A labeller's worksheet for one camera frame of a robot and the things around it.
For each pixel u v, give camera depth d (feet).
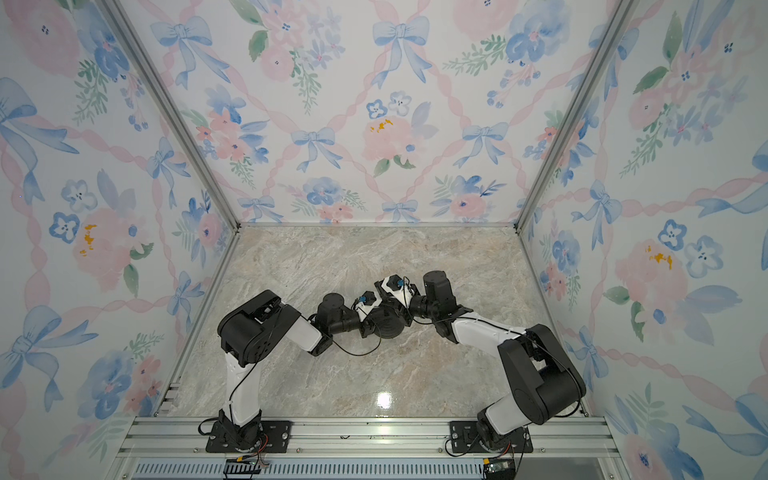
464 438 2.40
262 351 1.75
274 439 2.43
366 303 2.62
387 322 2.96
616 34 2.34
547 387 1.44
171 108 2.81
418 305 2.47
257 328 1.79
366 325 2.74
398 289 2.41
